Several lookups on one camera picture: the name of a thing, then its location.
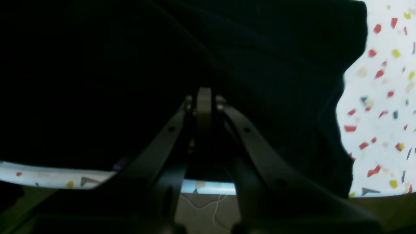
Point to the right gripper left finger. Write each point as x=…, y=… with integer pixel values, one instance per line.
x=140, y=199

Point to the terrazzo patterned tablecloth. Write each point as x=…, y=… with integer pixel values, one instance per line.
x=375, y=114

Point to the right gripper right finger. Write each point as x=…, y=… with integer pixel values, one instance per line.
x=273, y=197

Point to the black t-shirt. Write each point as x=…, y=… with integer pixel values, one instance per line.
x=87, y=82

